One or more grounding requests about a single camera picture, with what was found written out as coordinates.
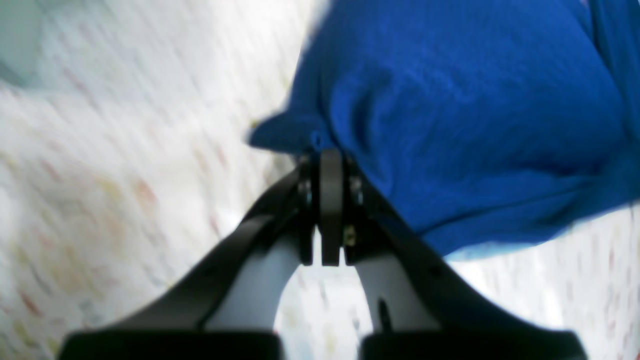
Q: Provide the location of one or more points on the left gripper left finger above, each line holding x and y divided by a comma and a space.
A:
224, 309

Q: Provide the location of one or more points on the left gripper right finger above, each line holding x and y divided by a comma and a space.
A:
420, 308

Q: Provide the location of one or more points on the navy blue t-shirt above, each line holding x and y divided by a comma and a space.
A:
489, 125

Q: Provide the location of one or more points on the terrazzo pattern table cover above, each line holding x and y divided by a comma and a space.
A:
125, 162

